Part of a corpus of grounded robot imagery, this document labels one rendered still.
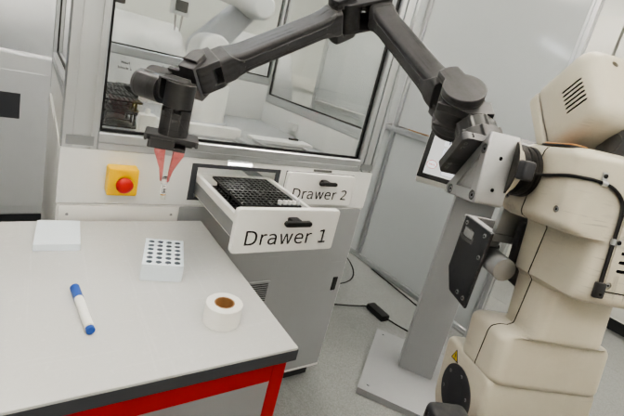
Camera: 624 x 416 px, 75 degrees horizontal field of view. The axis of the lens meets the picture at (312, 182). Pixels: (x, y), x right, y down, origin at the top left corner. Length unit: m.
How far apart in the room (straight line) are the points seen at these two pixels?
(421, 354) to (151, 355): 1.53
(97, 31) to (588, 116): 0.99
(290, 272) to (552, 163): 1.05
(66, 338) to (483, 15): 2.55
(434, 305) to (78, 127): 1.55
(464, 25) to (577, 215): 2.22
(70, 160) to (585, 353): 1.16
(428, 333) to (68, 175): 1.58
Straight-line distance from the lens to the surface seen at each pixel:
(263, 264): 1.46
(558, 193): 0.70
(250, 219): 0.94
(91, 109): 1.13
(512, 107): 2.53
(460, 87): 0.78
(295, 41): 0.94
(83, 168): 1.16
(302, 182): 1.37
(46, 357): 0.76
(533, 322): 0.83
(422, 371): 2.15
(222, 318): 0.80
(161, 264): 0.93
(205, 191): 1.16
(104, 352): 0.76
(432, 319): 2.01
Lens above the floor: 1.24
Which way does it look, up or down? 14 degrees down
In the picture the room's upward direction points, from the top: 14 degrees clockwise
